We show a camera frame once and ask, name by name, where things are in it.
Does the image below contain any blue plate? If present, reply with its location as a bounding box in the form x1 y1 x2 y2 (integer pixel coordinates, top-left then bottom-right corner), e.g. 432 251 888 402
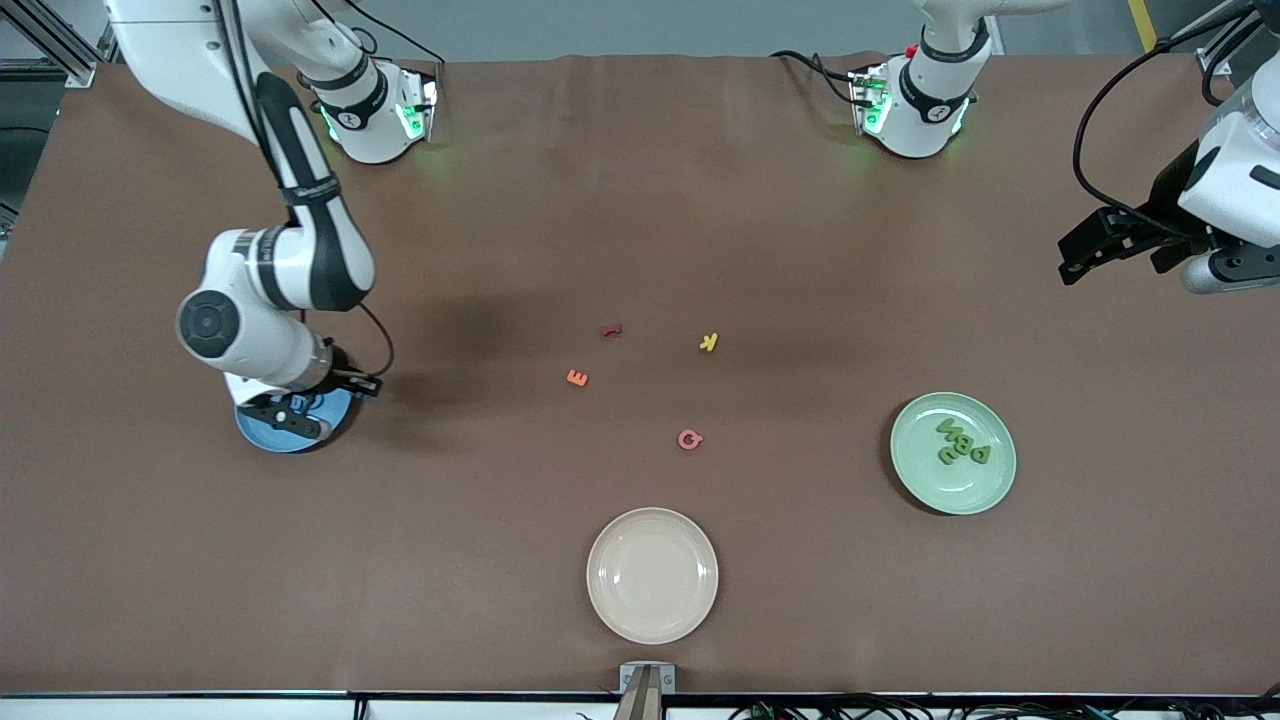
234 385 356 454

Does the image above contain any light green plate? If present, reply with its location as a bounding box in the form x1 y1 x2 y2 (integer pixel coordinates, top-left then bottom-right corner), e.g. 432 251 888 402
889 391 1018 517

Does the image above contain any brown table mat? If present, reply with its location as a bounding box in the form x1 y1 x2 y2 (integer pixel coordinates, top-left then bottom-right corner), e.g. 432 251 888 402
0 50 1280 698

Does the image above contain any cream plate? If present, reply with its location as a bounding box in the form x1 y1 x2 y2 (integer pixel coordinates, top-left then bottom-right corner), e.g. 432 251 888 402
585 507 720 646

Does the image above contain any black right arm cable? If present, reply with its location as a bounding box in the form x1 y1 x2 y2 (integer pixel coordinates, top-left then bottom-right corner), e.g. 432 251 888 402
210 0 396 381

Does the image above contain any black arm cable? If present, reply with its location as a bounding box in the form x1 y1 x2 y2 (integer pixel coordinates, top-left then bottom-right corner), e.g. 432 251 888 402
210 0 396 381
1072 0 1263 241

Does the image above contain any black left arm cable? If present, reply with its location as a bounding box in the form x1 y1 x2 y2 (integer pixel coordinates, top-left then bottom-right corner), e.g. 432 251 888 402
1072 0 1263 241

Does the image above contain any aluminium frame post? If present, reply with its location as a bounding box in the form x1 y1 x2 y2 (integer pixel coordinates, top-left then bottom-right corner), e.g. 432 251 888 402
1195 0 1280 79
0 0 106 89

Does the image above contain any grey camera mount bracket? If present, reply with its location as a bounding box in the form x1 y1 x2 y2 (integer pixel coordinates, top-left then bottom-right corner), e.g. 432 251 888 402
618 661 677 720

